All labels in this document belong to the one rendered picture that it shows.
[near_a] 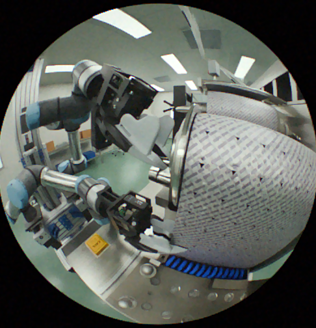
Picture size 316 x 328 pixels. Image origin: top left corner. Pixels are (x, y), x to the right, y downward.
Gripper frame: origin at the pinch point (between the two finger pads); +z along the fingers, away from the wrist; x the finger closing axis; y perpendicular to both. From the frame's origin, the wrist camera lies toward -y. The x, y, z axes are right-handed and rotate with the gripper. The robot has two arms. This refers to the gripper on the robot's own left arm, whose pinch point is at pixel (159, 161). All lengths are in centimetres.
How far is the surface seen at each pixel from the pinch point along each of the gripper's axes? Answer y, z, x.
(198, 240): -1.2, 12.9, -4.4
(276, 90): 46, 11, 35
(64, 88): -121, -356, 69
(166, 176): -4.5, 2.7, 4.5
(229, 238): 3.3, 14.3, -4.4
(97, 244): -35.7, 6.5, -13.7
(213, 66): 37, -21, 53
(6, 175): -258, -241, -169
